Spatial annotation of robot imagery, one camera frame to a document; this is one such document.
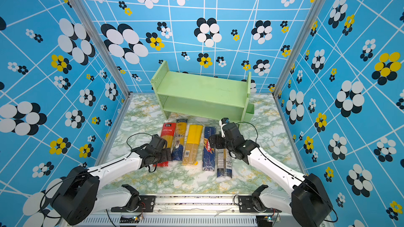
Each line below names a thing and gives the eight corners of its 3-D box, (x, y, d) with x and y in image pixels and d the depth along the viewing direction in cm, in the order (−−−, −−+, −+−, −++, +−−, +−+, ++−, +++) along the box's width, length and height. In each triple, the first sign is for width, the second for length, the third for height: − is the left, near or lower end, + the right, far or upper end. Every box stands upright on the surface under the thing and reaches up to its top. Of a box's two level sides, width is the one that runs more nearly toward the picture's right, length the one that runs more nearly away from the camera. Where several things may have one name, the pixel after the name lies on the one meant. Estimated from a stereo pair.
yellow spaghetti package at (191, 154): (182, 164, 87) (182, 162, 85) (189, 126, 103) (189, 124, 101) (198, 165, 87) (198, 163, 85) (203, 127, 103) (202, 125, 100)
